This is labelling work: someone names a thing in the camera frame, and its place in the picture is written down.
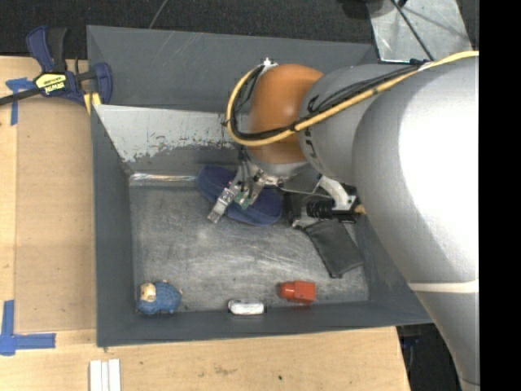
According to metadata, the black flat pouch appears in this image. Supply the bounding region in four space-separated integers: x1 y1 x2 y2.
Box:
302 219 366 279

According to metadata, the red plastic block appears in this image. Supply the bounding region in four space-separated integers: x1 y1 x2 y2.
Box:
277 280 317 305

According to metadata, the white small packet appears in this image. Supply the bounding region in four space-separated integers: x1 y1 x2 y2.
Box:
227 298 266 316

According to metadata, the grey metal bin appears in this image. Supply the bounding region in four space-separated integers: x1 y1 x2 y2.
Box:
85 24 433 348

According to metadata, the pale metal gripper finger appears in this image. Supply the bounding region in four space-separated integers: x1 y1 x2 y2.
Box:
215 191 236 225
207 187 230 222

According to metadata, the dark blue cloth cap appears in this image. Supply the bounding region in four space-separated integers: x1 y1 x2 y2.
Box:
195 165 283 227

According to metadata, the blue toy sheep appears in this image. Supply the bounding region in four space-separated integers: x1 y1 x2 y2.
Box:
134 279 183 317

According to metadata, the black cylinder on white bracket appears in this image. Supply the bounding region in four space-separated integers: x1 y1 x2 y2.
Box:
304 175 367 222

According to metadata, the brown cardboard board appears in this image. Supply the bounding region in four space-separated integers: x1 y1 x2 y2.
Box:
14 95 99 335

